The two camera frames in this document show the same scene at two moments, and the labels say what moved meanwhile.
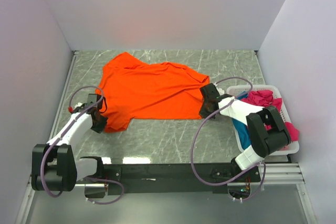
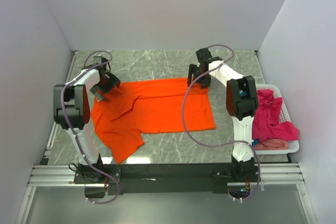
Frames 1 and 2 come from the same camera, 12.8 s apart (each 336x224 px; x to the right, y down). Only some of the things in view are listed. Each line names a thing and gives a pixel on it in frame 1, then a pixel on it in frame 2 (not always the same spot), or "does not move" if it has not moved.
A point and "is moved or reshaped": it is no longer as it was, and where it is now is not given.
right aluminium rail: [275, 173] does not move
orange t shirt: [162, 91] is moved or reshaped
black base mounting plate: [158, 179] does not move
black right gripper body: [205, 111] to [199, 73]
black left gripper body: [99, 125] to [104, 85]
